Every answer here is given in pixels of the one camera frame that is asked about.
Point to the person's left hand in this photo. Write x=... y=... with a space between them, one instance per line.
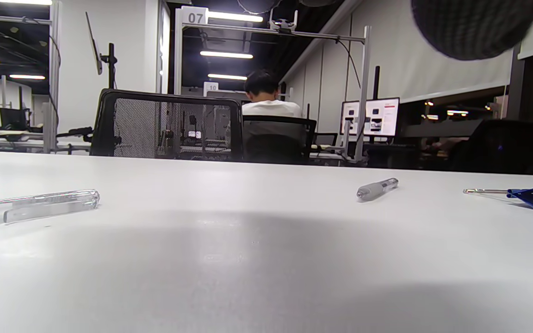
x=470 y=27

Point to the grey pen with clip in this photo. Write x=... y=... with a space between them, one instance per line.
x=375 y=188

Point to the clear grey pen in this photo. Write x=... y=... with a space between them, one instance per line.
x=40 y=206

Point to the monitor on black arm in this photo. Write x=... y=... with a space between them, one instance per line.
x=109 y=60

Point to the black chrome-base office chair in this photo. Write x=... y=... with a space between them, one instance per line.
x=502 y=148

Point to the lit computer monitor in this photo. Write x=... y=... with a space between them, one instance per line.
x=380 y=115

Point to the black swivel office chair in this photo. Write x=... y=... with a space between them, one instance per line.
x=275 y=138

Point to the white number sign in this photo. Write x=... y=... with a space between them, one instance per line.
x=195 y=16

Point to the black square mesh chair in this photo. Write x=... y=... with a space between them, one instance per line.
x=104 y=125

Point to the dark computer monitor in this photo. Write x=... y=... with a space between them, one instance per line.
x=13 y=118

